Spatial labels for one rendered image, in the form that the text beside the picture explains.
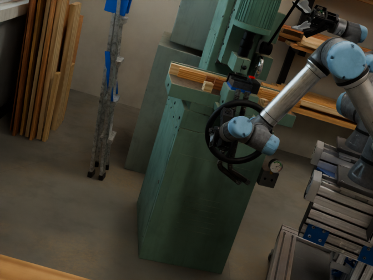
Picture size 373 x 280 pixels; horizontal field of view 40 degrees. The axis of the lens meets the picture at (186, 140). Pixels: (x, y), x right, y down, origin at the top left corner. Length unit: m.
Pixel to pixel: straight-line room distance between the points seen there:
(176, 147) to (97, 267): 0.67
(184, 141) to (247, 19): 0.61
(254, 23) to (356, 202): 0.89
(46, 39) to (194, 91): 1.41
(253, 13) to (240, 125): 0.73
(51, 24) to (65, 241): 1.45
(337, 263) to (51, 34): 2.21
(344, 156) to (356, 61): 0.88
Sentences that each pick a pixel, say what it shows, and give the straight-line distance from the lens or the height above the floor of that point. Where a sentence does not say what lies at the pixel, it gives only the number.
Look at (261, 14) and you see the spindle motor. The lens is 2.37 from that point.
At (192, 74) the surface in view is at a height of 0.93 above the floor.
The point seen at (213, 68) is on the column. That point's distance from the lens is 2.64.
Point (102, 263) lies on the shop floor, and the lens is 2.54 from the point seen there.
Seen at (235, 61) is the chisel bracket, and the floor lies 1.05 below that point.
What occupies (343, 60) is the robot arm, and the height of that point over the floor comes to 1.26.
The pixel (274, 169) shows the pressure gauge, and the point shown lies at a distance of 2.44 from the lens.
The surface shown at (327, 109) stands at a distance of 4.51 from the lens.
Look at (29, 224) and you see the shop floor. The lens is 2.71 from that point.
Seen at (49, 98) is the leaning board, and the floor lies 0.28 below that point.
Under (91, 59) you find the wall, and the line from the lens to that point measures 4.87.
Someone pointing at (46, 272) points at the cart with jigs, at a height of 0.53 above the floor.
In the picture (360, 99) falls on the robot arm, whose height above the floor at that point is 1.15.
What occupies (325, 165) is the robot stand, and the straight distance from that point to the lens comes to 2.59.
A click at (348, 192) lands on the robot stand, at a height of 0.78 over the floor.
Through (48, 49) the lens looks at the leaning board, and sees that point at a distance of 3.49.
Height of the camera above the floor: 1.42
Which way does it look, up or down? 19 degrees down
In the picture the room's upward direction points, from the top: 18 degrees clockwise
